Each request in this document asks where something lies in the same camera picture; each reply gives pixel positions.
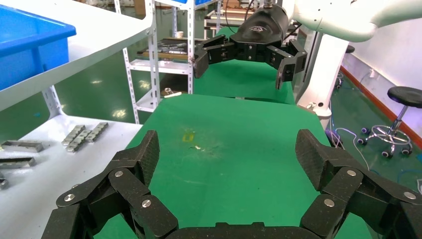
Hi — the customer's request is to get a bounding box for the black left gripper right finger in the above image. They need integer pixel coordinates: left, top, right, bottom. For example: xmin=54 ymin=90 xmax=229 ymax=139
xmin=295 ymin=128 xmax=422 ymax=239

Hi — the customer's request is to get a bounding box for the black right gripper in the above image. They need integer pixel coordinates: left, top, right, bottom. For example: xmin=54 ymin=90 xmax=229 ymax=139
xmin=193 ymin=4 xmax=308 ymax=91

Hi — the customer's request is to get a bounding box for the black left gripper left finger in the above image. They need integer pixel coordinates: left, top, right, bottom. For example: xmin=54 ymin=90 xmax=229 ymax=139
xmin=41 ymin=129 xmax=179 ymax=239

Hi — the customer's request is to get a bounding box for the dark tray of metal parts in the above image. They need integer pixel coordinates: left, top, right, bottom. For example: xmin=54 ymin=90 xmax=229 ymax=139
xmin=136 ymin=38 xmax=199 ymax=62

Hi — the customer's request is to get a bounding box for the green cover on side table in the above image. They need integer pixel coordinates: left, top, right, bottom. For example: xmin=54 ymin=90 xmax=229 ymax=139
xmin=194 ymin=26 xmax=296 ymax=105

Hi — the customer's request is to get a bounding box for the grey toothed metal strip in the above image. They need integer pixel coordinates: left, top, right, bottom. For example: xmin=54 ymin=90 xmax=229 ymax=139
xmin=65 ymin=129 xmax=93 ymax=153
xmin=61 ymin=124 xmax=87 ymax=146
xmin=85 ymin=122 xmax=109 ymax=143

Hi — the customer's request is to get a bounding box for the white side storage rack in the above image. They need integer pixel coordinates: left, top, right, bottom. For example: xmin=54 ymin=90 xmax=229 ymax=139
xmin=113 ymin=0 xmax=220 ymax=115

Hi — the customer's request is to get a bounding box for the silver binder clip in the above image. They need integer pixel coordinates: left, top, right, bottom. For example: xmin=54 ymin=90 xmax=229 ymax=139
xmin=160 ymin=87 xmax=183 ymax=99

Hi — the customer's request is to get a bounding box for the white robot torso column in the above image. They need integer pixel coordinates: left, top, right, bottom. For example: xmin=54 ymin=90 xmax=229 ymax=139
xmin=296 ymin=32 xmax=351 ymax=120

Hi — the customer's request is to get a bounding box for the green table mat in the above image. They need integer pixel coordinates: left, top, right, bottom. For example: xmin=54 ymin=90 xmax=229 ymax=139
xmin=94 ymin=94 xmax=373 ymax=239

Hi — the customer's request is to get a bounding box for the blue plastic crate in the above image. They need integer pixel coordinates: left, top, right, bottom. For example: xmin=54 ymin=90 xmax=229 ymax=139
xmin=163 ymin=0 xmax=218 ymax=8

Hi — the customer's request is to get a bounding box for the black round stool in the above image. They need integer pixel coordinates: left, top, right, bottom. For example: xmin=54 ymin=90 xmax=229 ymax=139
xmin=357 ymin=86 xmax=422 ymax=158

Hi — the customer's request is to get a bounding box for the grey metal channel bar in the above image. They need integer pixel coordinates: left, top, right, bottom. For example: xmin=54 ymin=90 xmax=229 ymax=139
xmin=0 ymin=140 xmax=44 ymax=153
xmin=0 ymin=157 xmax=37 ymax=170

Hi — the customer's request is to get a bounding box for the white angle-iron shelf rack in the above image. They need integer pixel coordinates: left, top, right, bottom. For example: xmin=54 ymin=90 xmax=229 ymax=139
xmin=0 ymin=0 xmax=159 ymax=239

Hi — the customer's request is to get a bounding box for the large blue plastic bin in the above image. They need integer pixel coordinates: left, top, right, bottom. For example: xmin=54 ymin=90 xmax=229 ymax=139
xmin=0 ymin=4 xmax=77 ymax=91

